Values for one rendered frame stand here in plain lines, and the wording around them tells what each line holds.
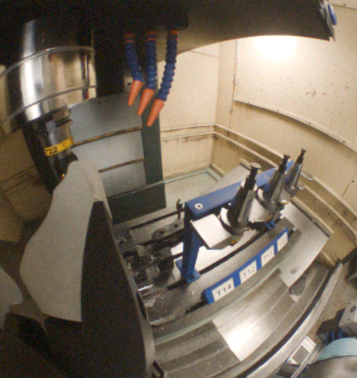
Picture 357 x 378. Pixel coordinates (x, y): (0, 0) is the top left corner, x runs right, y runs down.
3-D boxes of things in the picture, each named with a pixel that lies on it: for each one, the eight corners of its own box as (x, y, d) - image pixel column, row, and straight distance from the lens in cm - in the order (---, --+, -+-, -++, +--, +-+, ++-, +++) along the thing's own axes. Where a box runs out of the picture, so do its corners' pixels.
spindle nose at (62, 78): (94, 99, 34) (90, 46, 36) (107, 97, 18) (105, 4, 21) (24, 125, 36) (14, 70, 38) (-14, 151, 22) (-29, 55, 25)
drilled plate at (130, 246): (154, 289, 49) (151, 285, 45) (74, 310, 58) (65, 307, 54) (132, 235, 60) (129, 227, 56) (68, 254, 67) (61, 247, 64)
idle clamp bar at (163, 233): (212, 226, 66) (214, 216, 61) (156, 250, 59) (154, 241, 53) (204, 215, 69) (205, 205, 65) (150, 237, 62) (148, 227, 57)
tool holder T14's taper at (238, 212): (235, 202, 30) (245, 174, 26) (253, 216, 28) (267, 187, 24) (220, 213, 27) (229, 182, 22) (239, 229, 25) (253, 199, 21)
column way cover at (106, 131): (149, 186, 86) (139, 90, 68) (72, 211, 90) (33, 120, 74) (147, 181, 89) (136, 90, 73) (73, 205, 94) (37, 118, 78)
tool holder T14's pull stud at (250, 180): (247, 180, 24) (253, 160, 23) (256, 186, 24) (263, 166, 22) (241, 184, 23) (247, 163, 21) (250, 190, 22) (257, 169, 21)
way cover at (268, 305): (292, 301, 102) (310, 293, 90) (141, 391, 92) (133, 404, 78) (263, 267, 98) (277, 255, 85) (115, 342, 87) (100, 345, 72)
